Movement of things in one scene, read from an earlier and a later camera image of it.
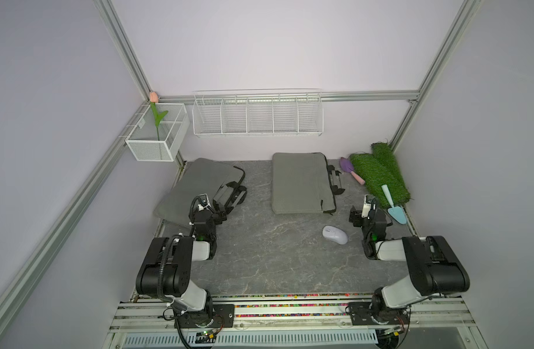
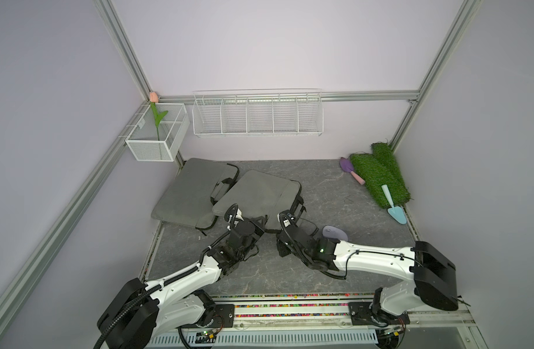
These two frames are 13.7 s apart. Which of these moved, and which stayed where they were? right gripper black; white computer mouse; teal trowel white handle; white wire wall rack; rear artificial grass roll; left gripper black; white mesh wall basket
Moved: left gripper black; right gripper black
Stayed: white computer mouse; white wire wall rack; rear artificial grass roll; white mesh wall basket; teal trowel white handle
